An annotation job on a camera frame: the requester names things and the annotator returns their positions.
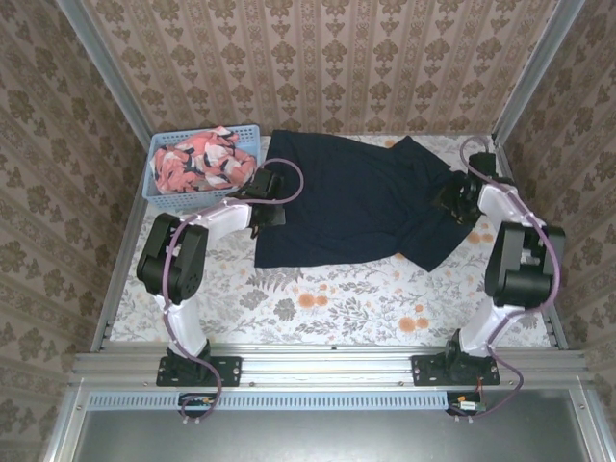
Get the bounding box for navy blue t-shirt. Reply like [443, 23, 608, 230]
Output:
[253, 128, 476, 273]

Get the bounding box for aluminium frame post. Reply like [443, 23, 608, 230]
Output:
[56, 0, 156, 140]
[491, 0, 587, 145]

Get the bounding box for pink patterned shorts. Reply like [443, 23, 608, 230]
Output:
[151, 125, 259, 193]

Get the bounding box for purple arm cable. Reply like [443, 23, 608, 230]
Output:
[454, 136, 563, 424]
[161, 157, 305, 427]

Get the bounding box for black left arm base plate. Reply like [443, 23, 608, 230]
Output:
[156, 354, 243, 388]

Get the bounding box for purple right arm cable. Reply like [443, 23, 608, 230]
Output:
[454, 136, 563, 424]

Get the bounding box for floral tablecloth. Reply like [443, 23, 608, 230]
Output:
[109, 133, 552, 347]

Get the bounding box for aluminium mounting rail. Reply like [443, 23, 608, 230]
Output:
[69, 344, 591, 387]

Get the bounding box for small circuit board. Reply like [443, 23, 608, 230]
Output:
[179, 393, 217, 418]
[446, 392, 486, 418]

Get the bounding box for grey metal panel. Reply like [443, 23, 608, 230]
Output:
[45, 388, 615, 462]

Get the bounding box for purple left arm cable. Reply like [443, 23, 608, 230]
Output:
[161, 157, 305, 427]

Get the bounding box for slotted blue-grey cable duct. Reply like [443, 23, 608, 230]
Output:
[89, 390, 451, 412]

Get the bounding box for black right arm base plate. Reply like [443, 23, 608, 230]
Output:
[411, 354, 501, 388]

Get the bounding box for light blue plastic basket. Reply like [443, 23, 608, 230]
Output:
[143, 123, 264, 214]

